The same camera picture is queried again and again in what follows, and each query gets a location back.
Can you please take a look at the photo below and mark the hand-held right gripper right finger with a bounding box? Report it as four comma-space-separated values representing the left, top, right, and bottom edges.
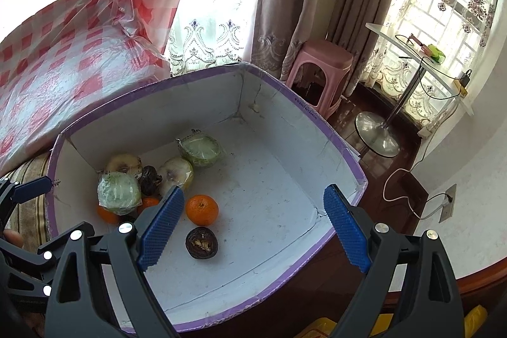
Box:
323, 183, 464, 338

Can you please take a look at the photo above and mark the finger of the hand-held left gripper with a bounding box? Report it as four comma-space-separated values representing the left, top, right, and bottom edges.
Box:
0, 176, 53, 228
0, 241, 60, 301

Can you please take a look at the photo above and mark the plastic apple half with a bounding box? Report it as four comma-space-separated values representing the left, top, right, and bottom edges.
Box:
105, 154, 142, 176
158, 157, 195, 191

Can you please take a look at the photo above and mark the wall socket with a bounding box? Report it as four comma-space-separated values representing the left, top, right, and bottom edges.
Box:
438, 183, 457, 222

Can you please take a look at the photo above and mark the pink plastic stool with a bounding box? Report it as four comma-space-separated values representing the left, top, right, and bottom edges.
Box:
285, 39, 355, 119

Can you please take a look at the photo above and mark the white round pedestal table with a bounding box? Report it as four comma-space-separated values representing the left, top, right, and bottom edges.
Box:
354, 22, 475, 158

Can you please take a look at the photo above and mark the person's left hand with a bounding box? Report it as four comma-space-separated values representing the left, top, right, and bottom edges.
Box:
0, 228, 23, 249

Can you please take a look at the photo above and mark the green packet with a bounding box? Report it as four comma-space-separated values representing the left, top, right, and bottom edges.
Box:
427, 45, 447, 65

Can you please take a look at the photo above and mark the pink red small object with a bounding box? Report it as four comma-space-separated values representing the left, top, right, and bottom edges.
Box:
410, 35, 432, 55

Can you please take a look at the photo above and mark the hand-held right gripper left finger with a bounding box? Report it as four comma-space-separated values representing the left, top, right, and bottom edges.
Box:
45, 185, 186, 338

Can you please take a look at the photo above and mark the white cardboard box purple rim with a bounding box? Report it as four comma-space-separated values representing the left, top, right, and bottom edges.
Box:
47, 61, 369, 335

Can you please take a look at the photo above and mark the beige embroidered curtain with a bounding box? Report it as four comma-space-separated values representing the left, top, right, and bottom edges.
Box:
241, 0, 337, 82

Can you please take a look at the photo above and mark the yellow plastic object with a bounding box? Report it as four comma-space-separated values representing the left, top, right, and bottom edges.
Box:
293, 304, 489, 338

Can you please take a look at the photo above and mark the red checkered bundle in plastic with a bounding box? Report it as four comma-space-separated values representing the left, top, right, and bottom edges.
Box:
0, 0, 185, 176

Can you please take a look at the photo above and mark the dark brown round fruit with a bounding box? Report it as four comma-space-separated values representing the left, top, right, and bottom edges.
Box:
185, 226, 219, 259
139, 166, 163, 197

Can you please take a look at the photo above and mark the orange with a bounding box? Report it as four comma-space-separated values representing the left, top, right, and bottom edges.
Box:
97, 205, 121, 225
186, 194, 220, 226
137, 196, 161, 214

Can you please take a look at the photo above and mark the striped brown bedding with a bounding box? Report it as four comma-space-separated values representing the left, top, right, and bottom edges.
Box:
0, 153, 54, 246

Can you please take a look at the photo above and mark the white lace curtain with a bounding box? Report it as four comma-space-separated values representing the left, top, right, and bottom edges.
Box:
168, 0, 270, 76

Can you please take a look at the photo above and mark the white cable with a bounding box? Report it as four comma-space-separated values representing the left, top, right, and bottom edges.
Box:
383, 168, 452, 220

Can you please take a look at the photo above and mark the plastic green fruit half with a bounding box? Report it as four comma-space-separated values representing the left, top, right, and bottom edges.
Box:
97, 172, 142, 215
177, 134, 224, 169

